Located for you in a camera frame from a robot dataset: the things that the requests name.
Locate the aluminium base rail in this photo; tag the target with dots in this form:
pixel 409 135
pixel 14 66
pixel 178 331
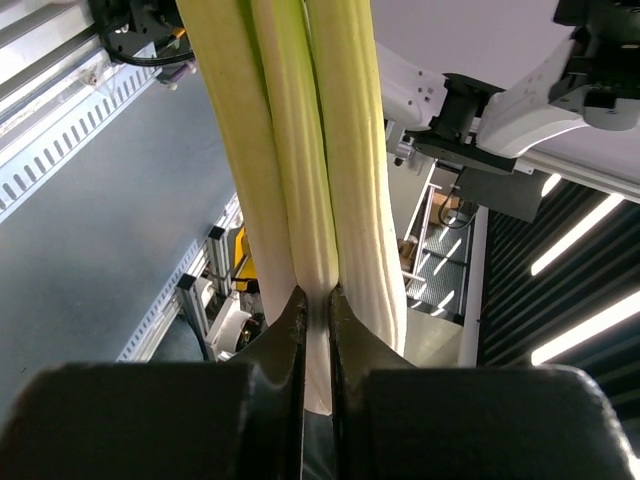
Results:
pixel 46 46

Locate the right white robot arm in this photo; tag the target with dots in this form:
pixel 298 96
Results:
pixel 510 122

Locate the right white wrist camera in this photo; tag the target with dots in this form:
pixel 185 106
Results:
pixel 600 79

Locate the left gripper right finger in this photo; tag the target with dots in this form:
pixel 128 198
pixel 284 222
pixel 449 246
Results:
pixel 393 420

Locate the slotted cable duct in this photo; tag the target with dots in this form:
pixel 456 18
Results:
pixel 28 168

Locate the green celery stalk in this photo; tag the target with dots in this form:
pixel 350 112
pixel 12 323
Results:
pixel 296 93

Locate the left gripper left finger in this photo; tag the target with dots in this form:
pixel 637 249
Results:
pixel 238 419

